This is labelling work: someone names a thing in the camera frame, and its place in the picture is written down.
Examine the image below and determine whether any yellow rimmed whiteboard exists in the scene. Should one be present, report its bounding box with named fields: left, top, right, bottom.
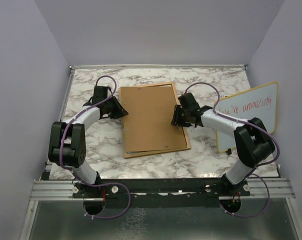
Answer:
left=214, top=81, right=279, bottom=154

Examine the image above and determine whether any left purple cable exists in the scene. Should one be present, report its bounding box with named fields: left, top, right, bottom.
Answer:
left=59, top=75, right=133, bottom=221

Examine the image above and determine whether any aluminium rail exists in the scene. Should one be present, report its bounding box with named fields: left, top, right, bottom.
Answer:
left=29, top=177, right=296, bottom=201

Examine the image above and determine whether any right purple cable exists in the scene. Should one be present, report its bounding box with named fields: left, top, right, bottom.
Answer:
left=184, top=81, right=282, bottom=218

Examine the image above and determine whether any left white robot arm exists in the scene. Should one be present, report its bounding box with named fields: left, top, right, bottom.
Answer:
left=48, top=85, right=128, bottom=198

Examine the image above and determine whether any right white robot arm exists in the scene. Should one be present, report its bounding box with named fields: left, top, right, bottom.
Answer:
left=171, top=92, right=276, bottom=196

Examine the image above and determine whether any black mounting base plate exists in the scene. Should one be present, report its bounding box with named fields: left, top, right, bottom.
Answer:
left=72, top=178, right=250, bottom=209

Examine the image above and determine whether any purple cable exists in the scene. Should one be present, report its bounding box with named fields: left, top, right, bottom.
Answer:
left=59, top=75, right=133, bottom=221
left=184, top=81, right=282, bottom=218

